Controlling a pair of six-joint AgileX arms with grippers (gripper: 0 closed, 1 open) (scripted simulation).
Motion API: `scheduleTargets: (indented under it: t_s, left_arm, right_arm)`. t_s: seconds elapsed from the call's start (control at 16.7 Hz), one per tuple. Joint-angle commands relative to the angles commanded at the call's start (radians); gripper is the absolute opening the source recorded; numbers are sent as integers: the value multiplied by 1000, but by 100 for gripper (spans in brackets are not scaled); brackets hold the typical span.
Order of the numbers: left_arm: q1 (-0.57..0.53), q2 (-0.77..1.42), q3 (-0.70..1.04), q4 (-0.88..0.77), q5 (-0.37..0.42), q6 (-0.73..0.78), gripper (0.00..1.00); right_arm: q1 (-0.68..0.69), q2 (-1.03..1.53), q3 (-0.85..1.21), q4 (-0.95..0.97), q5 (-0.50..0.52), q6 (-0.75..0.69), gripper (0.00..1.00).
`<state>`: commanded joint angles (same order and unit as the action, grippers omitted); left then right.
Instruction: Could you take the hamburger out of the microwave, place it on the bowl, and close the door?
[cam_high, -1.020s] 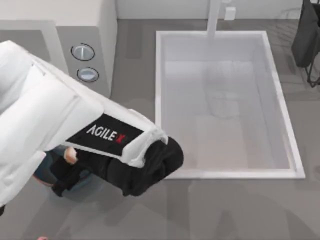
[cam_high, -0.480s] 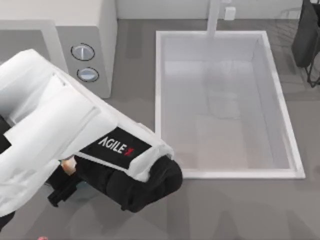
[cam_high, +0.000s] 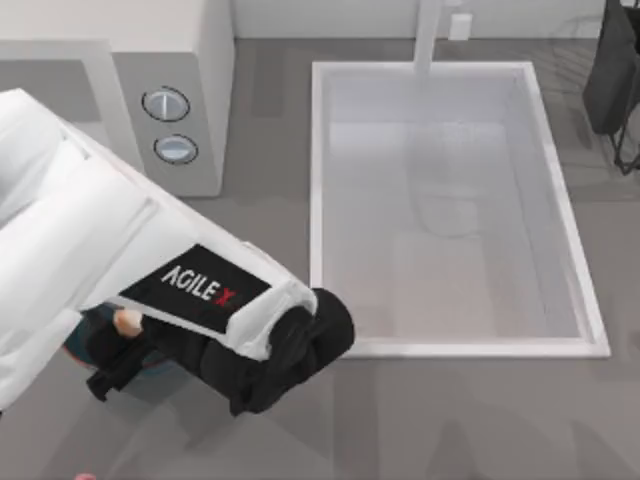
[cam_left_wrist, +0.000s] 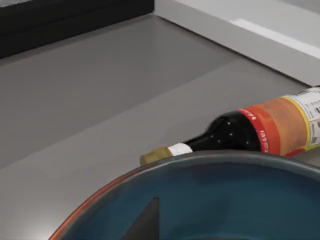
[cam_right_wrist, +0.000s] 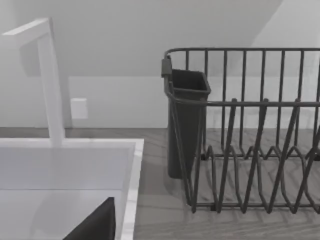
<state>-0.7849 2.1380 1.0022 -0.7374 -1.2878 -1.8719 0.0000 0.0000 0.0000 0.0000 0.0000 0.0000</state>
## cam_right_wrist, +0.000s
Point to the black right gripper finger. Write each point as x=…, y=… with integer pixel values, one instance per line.
x=100, y=222

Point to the dark grey cutlery holder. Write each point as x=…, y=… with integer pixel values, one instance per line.
x=186, y=120

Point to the white sink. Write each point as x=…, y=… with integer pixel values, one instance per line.
x=67, y=180

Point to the tall white tap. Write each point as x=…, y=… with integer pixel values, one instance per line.
x=50, y=82

